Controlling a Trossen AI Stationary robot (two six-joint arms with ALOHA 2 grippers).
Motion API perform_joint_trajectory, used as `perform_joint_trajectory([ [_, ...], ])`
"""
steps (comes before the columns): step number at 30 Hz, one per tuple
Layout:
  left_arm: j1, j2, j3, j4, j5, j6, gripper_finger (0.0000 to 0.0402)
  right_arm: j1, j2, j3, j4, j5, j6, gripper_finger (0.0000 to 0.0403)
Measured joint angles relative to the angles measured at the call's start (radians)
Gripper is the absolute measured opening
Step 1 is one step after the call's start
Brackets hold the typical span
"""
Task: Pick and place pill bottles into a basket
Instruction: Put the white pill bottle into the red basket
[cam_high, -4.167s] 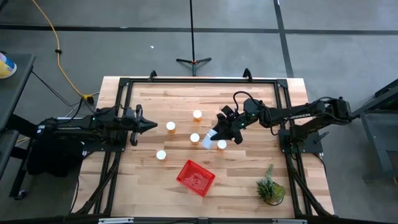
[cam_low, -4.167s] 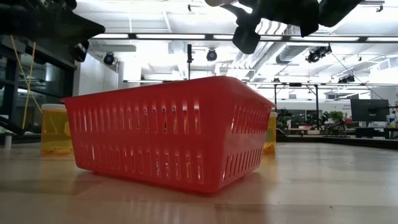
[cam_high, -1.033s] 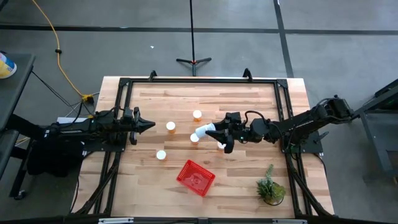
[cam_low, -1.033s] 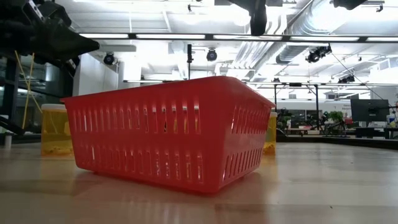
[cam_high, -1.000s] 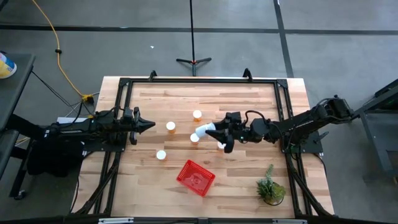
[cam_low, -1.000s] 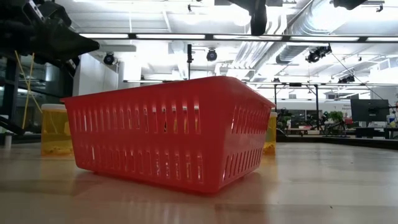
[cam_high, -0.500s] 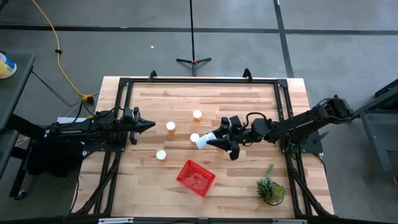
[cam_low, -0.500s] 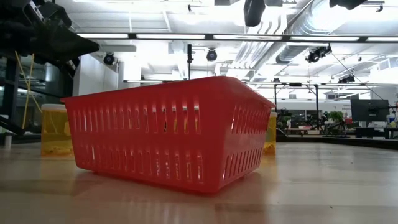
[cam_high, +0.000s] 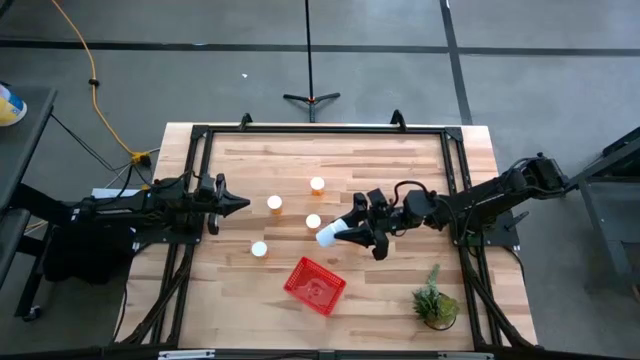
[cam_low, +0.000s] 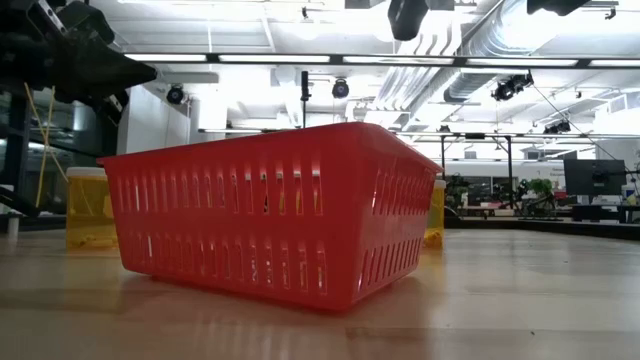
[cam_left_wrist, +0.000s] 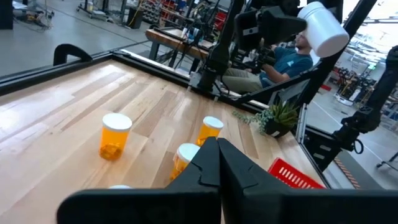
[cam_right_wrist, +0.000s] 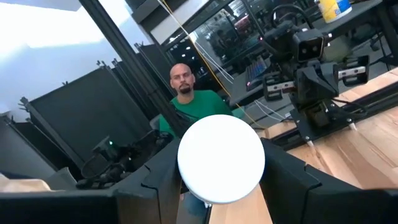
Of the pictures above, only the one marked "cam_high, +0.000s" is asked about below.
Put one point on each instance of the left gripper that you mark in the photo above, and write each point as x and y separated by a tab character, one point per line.
212	202

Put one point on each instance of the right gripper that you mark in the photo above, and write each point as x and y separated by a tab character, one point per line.
387	220

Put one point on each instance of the orange pill bottle white cap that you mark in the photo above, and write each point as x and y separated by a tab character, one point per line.
274	202
313	221
317	184
259	249

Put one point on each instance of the red slotted plastic basket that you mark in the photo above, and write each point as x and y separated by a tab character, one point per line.
315	287

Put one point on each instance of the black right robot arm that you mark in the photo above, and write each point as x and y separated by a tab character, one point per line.
480	200

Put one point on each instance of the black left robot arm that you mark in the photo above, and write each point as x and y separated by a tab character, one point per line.
125	206

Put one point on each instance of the green potted plant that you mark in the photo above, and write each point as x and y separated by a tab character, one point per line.
434	305

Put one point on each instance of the white flat box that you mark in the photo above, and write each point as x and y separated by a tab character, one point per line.
112	192

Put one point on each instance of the black bag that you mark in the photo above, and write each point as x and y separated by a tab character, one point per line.
85	257

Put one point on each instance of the black tripod stand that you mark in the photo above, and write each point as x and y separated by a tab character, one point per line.
310	60

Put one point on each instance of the dark side table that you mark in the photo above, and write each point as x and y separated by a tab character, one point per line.
22	150

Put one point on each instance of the yellow blue wipes container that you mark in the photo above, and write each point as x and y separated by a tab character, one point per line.
10	107

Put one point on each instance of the dark metal cart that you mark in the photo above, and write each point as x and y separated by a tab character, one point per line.
610	200

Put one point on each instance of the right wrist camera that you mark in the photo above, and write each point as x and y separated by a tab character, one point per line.
376	196

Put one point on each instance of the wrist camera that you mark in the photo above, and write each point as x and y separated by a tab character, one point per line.
206	181
376	196

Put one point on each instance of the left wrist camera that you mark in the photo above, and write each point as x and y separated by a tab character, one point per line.
206	181

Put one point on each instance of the black frame bracket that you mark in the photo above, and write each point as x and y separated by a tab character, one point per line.
398	119
245	121

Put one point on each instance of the black metal table frame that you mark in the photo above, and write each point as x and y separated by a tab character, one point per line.
325	130

